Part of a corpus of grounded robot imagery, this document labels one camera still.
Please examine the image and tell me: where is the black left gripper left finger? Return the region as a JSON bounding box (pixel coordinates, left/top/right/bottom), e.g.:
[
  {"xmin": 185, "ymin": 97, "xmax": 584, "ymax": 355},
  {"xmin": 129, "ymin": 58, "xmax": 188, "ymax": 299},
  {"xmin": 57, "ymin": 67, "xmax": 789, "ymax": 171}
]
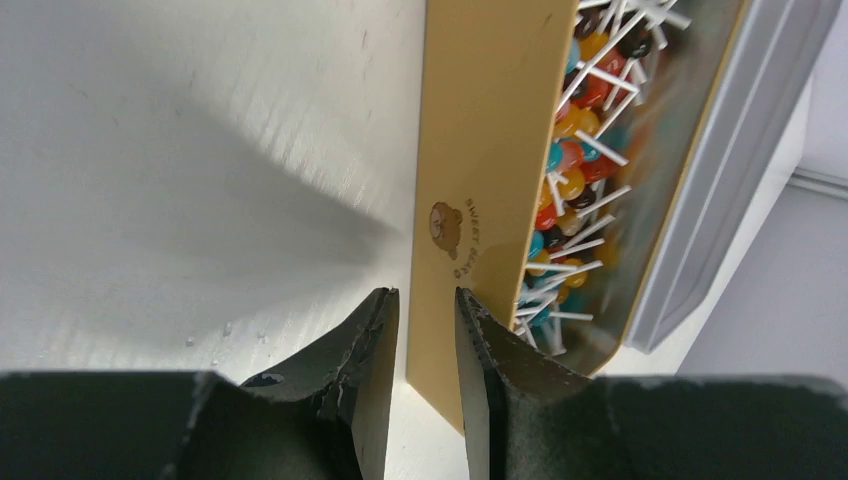
[{"xmin": 1, "ymin": 288, "xmax": 400, "ymax": 479}]

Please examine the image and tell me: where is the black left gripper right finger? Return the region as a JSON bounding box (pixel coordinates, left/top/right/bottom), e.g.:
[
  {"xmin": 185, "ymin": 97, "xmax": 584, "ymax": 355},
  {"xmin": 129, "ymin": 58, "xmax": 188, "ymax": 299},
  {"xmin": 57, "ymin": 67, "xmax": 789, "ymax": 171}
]
[{"xmin": 455, "ymin": 288, "xmax": 847, "ymax": 479}]

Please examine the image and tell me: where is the yellow tin of lollipops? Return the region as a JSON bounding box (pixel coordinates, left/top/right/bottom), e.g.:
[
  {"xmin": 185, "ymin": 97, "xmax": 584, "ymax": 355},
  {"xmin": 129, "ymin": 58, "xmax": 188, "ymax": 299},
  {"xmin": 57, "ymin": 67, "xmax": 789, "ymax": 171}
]
[{"xmin": 406, "ymin": 1, "xmax": 752, "ymax": 430}]

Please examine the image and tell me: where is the aluminium frame post left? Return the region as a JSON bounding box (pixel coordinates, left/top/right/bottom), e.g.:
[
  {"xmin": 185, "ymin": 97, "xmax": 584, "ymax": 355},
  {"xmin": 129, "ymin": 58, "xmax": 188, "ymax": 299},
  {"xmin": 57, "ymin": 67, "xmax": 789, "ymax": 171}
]
[{"xmin": 787, "ymin": 167, "xmax": 848, "ymax": 201}]

